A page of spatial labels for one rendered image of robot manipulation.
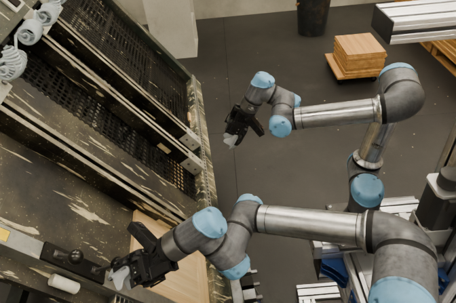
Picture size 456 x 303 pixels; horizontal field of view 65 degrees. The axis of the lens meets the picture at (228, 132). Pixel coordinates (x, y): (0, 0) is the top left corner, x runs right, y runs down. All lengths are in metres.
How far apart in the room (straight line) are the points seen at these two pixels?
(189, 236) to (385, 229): 0.42
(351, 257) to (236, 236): 0.81
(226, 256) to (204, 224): 0.10
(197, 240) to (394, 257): 0.41
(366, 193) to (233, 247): 0.67
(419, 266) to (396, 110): 0.54
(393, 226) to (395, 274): 0.11
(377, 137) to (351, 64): 2.88
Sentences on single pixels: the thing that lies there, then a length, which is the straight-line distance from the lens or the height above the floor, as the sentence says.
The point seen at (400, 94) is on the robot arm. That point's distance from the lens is 1.20.
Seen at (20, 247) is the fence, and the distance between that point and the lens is 1.06.
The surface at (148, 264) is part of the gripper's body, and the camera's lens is 0.95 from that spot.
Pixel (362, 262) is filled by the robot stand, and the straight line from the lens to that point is 1.62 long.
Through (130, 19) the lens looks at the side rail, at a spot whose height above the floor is 1.42.
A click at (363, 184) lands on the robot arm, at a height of 1.27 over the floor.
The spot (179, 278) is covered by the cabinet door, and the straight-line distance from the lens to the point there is 1.47.
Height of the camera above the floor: 2.29
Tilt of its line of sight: 39 degrees down
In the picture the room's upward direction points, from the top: 6 degrees counter-clockwise
